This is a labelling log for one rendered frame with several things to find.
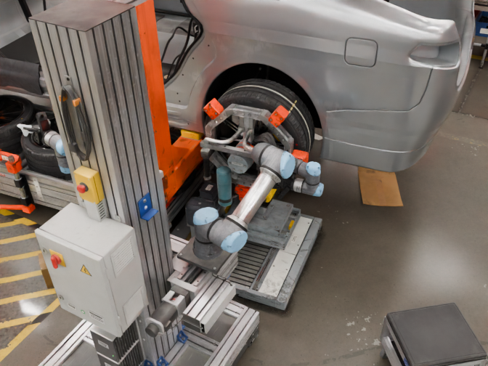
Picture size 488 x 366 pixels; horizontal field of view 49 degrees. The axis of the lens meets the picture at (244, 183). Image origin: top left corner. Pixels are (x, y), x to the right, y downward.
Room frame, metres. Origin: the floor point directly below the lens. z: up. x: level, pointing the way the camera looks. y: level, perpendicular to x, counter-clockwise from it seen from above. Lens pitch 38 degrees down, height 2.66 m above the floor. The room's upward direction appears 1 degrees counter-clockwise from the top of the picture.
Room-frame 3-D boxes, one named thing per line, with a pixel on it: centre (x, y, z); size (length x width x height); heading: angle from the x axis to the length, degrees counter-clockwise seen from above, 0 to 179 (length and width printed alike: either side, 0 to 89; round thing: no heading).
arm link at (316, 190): (2.27, -0.37, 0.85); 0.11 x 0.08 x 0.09; 67
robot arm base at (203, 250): (1.86, 0.18, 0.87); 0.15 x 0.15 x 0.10
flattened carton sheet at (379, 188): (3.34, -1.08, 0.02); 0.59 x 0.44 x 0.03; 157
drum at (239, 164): (2.60, -0.01, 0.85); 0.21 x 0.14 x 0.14; 157
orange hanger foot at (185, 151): (2.95, 0.40, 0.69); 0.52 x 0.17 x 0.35; 157
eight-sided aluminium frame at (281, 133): (2.67, -0.03, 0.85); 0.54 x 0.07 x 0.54; 67
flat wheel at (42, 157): (3.47, 1.35, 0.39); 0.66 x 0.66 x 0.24
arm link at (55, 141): (2.20, 0.89, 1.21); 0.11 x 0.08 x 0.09; 45
